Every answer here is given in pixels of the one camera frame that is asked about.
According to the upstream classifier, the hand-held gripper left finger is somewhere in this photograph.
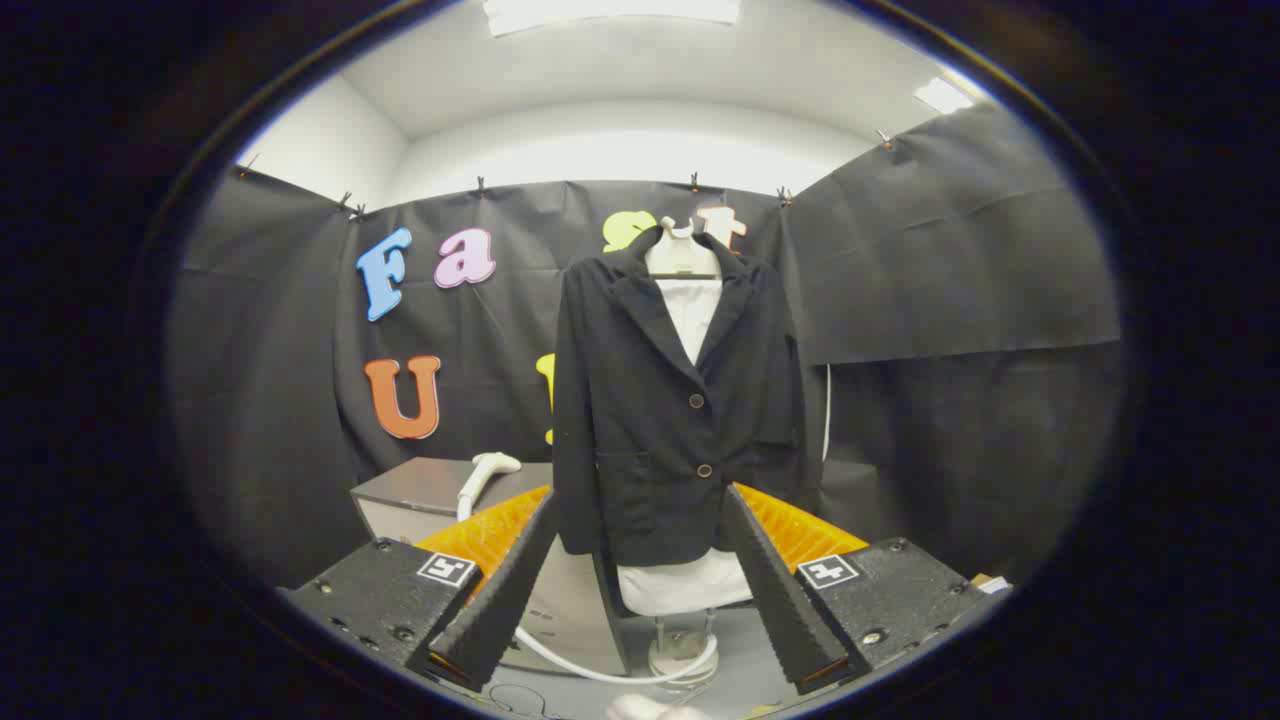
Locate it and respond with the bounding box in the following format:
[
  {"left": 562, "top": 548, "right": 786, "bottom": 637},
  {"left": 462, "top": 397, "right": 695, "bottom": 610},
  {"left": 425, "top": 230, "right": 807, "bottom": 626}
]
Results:
[{"left": 280, "top": 485, "right": 559, "bottom": 693}]

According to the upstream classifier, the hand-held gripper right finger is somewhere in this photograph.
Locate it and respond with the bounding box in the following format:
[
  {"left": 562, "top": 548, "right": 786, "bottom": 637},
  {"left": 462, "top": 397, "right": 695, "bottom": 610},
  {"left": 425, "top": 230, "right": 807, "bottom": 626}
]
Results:
[{"left": 722, "top": 483, "right": 976, "bottom": 696}]

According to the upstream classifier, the black jacket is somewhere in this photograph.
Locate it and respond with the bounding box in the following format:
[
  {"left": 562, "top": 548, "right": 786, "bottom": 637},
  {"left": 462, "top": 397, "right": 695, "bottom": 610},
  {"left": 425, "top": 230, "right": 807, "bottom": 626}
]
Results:
[{"left": 552, "top": 228, "right": 813, "bottom": 568}]

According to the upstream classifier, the round mannequin stand base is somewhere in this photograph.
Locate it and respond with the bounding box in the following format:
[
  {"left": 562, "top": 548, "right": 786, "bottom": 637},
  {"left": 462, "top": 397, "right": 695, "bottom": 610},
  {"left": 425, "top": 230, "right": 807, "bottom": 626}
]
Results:
[{"left": 648, "top": 610, "right": 719, "bottom": 691}]

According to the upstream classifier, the grey cabinet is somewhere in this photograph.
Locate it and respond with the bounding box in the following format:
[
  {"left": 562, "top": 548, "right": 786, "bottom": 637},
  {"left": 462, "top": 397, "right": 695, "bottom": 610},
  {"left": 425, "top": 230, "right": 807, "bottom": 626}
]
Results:
[{"left": 350, "top": 458, "right": 631, "bottom": 676}]

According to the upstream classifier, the black backdrop cloth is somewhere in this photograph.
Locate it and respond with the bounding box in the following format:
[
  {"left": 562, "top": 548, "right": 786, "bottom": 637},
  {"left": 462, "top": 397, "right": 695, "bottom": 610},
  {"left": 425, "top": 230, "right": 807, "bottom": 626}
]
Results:
[{"left": 168, "top": 100, "right": 1123, "bottom": 591}]

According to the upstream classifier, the small ceiling light panel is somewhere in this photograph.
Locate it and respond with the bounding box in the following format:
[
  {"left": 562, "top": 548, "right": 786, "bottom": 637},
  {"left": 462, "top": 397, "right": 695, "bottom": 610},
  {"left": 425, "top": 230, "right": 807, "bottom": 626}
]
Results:
[{"left": 912, "top": 78, "right": 973, "bottom": 115}]

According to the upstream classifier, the long ceiling light panel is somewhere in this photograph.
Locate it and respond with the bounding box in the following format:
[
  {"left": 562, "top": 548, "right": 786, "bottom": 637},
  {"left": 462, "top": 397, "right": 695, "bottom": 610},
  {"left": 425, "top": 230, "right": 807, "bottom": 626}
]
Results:
[{"left": 483, "top": 0, "right": 741, "bottom": 37}]

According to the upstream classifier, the white steamer hose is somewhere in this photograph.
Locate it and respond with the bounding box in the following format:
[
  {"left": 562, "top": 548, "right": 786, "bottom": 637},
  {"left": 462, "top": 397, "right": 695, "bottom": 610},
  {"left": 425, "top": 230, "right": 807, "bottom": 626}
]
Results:
[{"left": 513, "top": 625, "right": 721, "bottom": 687}]

